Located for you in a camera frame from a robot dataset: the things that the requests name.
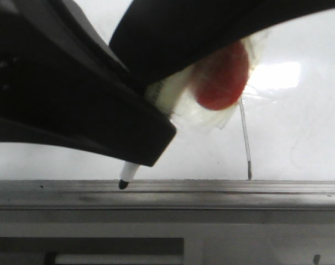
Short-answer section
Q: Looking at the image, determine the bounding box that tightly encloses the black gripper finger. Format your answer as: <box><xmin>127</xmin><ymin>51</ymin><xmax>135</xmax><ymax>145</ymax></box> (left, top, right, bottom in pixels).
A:
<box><xmin>109</xmin><ymin>1</ymin><xmax>335</xmax><ymax>91</ymax></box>
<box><xmin>0</xmin><ymin>1</ymin><xmax>176</xmax><ymax>166</ymax></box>

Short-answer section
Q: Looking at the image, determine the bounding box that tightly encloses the red magnet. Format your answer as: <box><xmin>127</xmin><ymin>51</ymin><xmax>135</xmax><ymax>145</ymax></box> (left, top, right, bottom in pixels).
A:
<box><xmin>170</xmin><ymin>29</ymin><xmax>270</xmax><ymax>130</ymax></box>

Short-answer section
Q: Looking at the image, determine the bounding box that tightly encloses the white whiteboard marker black tip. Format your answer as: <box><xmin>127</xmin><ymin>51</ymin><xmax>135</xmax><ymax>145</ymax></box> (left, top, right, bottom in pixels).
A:
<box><xmin>118</xmin><ymin>74</ymin><xmax>196</xmax><ymax>190</ymax></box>

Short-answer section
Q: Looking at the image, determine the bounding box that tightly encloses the grey aluminium whiteboard tray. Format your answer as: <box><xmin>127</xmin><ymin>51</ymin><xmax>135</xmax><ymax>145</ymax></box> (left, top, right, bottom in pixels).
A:
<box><xmin>0</xmin><ymin>179</ymin><xmax>335</xmax><ymax>210</ymax></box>

